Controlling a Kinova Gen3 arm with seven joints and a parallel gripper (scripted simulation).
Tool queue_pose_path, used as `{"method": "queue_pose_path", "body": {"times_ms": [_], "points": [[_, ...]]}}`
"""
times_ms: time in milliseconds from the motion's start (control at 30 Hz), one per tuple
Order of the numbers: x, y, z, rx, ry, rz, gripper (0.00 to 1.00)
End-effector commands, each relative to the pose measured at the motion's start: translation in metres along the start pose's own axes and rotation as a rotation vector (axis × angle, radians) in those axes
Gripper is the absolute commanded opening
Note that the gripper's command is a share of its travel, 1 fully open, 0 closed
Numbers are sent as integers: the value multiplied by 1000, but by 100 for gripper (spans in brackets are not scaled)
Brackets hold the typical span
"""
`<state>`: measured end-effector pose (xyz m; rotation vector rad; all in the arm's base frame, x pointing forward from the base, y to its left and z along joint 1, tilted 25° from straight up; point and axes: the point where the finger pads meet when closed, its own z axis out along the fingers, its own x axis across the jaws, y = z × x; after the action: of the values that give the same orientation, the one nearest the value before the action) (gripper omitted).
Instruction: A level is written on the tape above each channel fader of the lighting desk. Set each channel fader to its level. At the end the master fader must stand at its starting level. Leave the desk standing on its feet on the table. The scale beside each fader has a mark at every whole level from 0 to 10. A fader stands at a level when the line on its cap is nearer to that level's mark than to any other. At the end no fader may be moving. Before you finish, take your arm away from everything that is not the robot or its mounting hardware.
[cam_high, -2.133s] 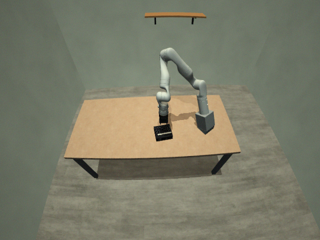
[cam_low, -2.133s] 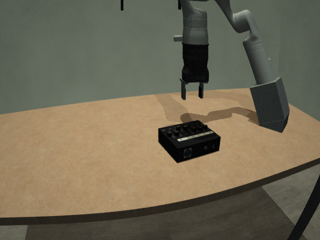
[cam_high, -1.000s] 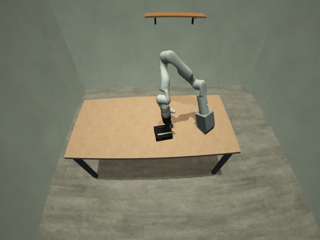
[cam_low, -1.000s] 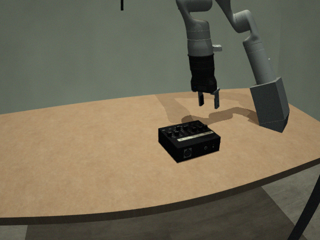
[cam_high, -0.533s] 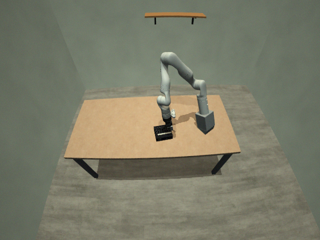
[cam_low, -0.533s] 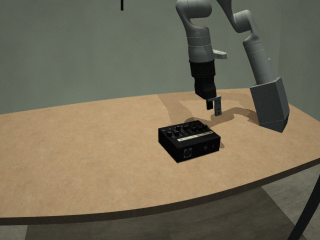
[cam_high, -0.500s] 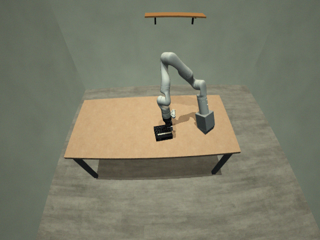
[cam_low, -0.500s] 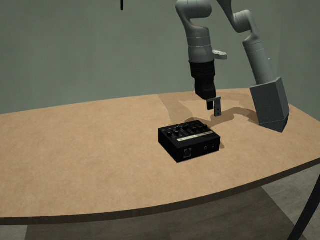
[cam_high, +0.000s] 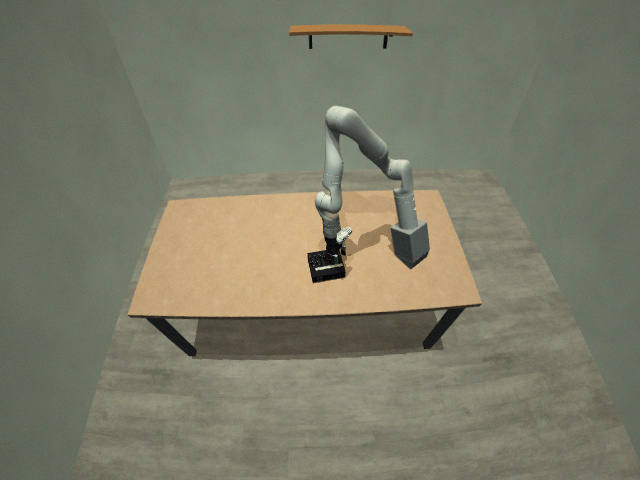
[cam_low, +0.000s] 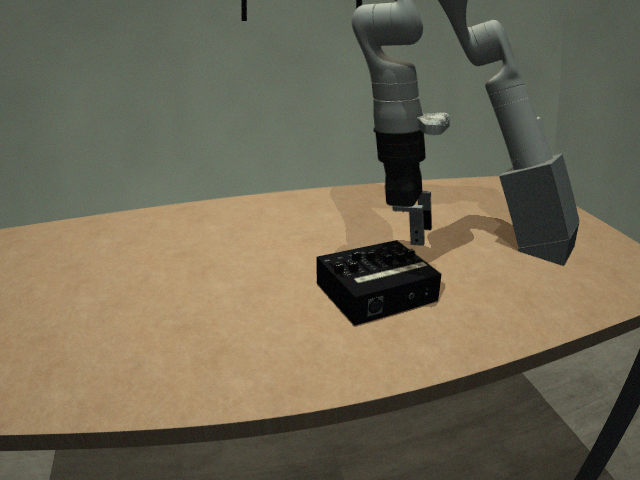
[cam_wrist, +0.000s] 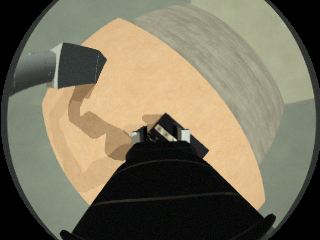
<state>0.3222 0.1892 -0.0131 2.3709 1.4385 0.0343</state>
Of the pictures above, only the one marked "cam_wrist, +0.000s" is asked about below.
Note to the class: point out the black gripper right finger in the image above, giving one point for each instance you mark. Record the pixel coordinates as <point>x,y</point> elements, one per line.
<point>181,134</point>

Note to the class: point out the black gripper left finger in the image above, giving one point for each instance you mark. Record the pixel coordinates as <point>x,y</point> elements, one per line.
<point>140,135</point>

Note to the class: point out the black lighting desk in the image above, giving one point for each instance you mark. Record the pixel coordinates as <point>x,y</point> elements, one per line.
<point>163,131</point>

